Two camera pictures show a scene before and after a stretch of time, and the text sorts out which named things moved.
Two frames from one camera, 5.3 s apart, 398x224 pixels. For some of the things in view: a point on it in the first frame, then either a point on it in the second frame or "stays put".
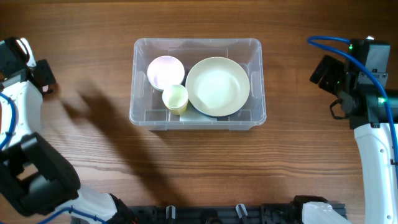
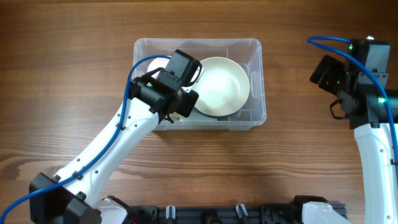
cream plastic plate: x=217 y=86 stays put
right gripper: x=336 y=67 stays put
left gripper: x=43 y=67 -> x=187 y=106
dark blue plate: x=226 y=116 stays put
